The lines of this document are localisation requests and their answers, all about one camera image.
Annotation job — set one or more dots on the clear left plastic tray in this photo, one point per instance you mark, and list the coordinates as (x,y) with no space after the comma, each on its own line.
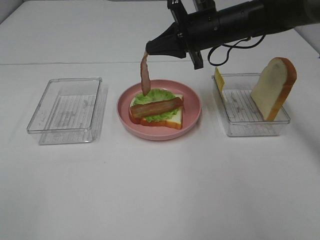
(70,111)

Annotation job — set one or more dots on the bacon strip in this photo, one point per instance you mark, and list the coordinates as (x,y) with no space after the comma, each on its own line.
(144,75)
(155,108)

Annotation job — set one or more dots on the bread slice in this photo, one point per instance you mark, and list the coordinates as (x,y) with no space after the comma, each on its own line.
(273,87)
(174,120)

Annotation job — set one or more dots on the yellow cheese slice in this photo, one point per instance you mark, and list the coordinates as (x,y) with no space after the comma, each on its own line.
(219,80)

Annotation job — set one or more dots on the clear plastic tray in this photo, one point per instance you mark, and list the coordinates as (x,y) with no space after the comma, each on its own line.
(238,112)
(70,111)

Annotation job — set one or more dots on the pink round plate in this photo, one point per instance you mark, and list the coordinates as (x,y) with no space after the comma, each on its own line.
(191,112)

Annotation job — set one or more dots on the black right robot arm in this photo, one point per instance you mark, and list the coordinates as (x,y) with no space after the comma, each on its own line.
(258,18)

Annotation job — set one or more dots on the green lettuce leaf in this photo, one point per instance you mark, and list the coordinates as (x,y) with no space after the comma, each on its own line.
(156,95)

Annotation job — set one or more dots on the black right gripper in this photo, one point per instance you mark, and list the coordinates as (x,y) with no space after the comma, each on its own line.
(194,30)

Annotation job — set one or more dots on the clear right plastic tray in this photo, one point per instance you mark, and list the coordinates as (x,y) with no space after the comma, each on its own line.
(238,112)

